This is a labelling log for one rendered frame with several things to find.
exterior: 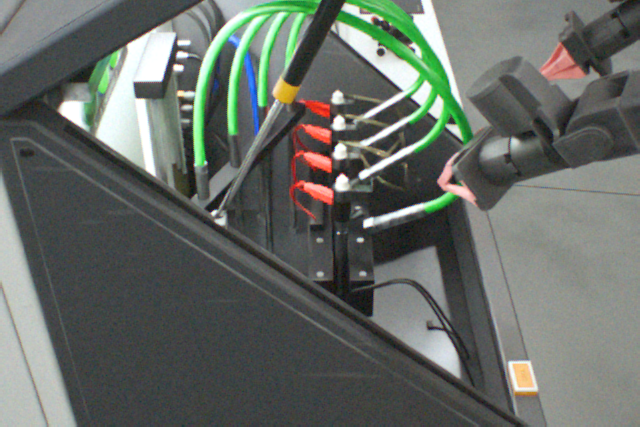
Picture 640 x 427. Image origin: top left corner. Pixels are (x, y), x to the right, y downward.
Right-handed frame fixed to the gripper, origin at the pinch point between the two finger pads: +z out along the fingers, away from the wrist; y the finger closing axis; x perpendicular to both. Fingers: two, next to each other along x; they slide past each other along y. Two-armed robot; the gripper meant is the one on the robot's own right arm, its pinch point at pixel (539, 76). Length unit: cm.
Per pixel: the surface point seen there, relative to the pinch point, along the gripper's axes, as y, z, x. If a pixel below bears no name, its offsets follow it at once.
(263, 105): 23.4, 34.2, 7.5
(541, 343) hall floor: -102, 72, -63
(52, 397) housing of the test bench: 24, 45, 62
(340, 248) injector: 1.7, 33.5, 20.4
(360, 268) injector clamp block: -2.5, 32.9, 21.3
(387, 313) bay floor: -16.0, 40.6, 15.3
